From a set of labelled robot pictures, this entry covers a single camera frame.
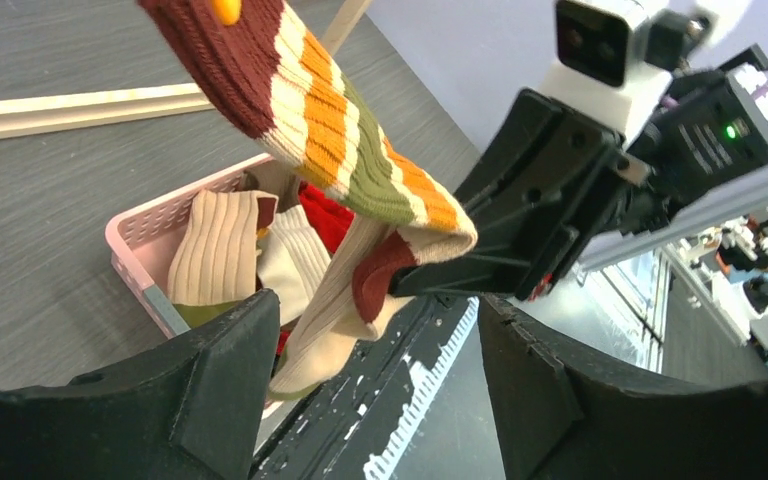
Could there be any plain red sock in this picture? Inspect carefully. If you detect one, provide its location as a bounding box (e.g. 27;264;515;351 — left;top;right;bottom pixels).
299;183;354;255

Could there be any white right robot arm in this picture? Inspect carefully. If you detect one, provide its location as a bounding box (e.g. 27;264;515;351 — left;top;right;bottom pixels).
390;46;768;300

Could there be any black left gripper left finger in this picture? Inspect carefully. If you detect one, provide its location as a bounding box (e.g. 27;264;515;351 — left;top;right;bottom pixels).
0;290;279;479

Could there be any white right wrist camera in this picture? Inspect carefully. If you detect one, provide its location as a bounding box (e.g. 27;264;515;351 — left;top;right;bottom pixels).
538;1;726;143

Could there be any wooden clothes rack frame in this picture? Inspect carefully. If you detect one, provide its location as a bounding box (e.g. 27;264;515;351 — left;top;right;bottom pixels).
0;1;378;151

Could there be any striped beige maroon sock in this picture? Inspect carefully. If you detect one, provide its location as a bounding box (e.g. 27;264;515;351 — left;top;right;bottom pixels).
143;1;478;400
167;190;278;328

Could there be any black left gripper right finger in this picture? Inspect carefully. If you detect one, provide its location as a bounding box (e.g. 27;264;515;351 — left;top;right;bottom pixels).
479;296;768;479

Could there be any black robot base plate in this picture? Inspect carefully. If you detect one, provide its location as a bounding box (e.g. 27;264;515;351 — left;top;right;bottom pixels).
249;297;478;480

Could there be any beige brown block sock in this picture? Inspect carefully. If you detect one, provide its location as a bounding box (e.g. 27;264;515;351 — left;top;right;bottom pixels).
257;205;330;325

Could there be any pink perforated plastic basket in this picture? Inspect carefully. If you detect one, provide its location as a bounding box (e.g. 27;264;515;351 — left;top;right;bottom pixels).
105;153;272;338

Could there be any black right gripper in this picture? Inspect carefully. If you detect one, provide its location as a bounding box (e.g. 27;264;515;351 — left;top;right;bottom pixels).
390;89;626;299

